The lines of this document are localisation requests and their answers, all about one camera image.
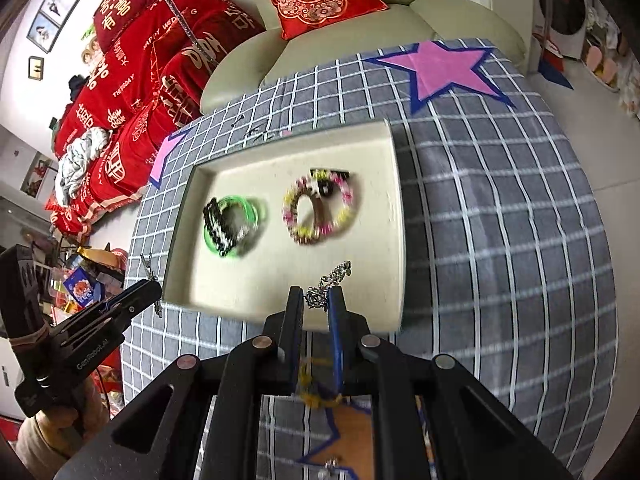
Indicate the white washing machine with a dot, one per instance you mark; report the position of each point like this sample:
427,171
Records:
565,5

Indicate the red printed sofa cover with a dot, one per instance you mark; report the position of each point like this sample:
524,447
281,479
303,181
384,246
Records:
140,85

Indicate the tinsel wrapped metal pole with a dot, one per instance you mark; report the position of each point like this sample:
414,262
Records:
180,15

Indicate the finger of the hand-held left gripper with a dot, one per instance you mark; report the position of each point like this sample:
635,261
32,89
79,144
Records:
127,292
142,302

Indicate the green plastic bangle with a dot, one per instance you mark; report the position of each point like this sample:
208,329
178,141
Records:
215,250

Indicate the black beaded barrette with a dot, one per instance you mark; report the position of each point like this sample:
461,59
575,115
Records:
220,227

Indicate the person's left hand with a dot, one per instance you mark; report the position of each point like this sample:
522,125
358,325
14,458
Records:
55,425

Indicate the large black picture frame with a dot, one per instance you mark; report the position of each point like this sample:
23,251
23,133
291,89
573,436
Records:
52,15

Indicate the silver metal hair clip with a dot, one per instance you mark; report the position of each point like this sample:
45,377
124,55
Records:
149,270

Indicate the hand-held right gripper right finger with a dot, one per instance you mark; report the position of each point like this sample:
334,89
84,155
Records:
334,325

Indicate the pale green armchair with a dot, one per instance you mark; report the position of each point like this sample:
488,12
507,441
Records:
440,25

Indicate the grey checked star tablecloth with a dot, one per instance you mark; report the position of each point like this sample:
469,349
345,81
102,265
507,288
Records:
500,240

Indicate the crumpled grey white cloth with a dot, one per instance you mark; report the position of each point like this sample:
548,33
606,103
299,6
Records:
80,160

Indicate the blue snack carton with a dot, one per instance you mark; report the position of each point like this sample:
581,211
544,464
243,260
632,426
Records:
82,287

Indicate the small black claw clip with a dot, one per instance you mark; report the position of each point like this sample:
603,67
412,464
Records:
327,187

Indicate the dark red lettered pillow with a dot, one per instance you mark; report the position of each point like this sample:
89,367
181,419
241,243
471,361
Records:
125,5

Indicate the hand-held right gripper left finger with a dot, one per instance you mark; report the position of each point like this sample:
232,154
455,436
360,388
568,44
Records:
298,320

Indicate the shallow cream cardboard tray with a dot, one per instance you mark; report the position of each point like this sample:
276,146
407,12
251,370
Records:
370,240

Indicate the white cartoon pillow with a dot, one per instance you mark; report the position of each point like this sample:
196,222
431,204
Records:
92,55

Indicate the rack of pink slippers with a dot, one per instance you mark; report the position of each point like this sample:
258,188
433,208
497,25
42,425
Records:
607,65

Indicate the small black picture frame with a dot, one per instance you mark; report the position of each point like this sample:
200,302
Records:
35,68

